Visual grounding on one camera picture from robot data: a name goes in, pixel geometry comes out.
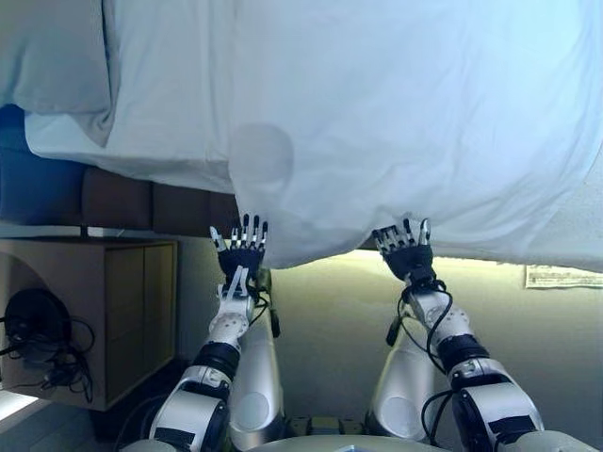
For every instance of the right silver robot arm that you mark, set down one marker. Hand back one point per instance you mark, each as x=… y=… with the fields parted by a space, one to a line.
x=490 y=386

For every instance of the wooden nightstand with arch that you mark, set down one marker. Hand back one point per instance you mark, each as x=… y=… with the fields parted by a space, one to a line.
x=132 y=320

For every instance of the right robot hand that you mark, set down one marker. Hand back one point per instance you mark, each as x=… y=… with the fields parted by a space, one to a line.
x=410 y=256

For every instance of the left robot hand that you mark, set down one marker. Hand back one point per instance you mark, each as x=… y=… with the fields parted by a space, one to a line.
x=242 y=259

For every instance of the printed paper sheet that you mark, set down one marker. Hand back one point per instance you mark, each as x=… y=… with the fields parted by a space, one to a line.
x=565 y=277

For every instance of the white duvet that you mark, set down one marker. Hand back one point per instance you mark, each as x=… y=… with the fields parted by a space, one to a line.
x=424 y=117

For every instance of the large beige pillow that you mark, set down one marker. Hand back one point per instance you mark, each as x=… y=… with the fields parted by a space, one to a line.
x=52 y=56

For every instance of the white mattress sheet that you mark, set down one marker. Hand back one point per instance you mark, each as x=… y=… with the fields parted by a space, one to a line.
x=165 y=94

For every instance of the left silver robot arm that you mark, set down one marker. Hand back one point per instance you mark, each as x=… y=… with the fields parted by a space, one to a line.
x=198 y=391

